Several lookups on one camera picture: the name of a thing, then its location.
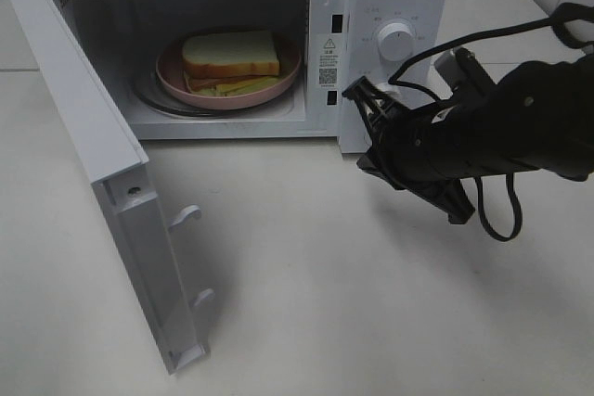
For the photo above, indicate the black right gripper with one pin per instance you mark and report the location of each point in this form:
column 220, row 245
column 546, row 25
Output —
column 399, row 153

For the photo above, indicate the white microwave knob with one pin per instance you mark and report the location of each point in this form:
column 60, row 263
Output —
column 387, row 92
column 395, row 40

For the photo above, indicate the white bread sandwich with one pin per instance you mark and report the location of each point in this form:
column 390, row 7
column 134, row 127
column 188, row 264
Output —
column 219, row 64

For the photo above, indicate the pink round plate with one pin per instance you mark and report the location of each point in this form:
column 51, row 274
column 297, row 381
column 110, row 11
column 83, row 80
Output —
column 169, row 71

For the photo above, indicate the white microwave door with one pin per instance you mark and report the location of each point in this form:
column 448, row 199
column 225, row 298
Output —
column 117, row 168

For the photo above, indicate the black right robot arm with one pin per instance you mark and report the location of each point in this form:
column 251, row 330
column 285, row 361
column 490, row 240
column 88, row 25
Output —
column 538, row 117

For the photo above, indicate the white warning label sticker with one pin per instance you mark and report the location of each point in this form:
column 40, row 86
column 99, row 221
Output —
column 328, row 58

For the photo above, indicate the white microwave oven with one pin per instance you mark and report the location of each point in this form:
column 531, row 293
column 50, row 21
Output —
column 123, row 39

